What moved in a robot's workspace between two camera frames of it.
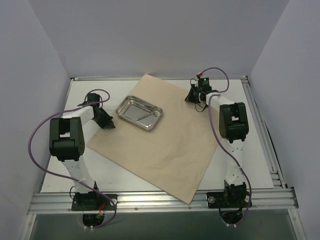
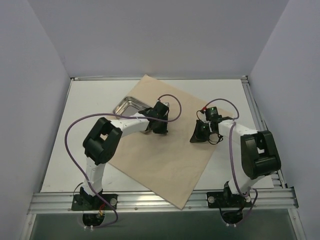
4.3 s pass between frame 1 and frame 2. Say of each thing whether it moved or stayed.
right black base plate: stayed
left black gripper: moved
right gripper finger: moved
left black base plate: stayed
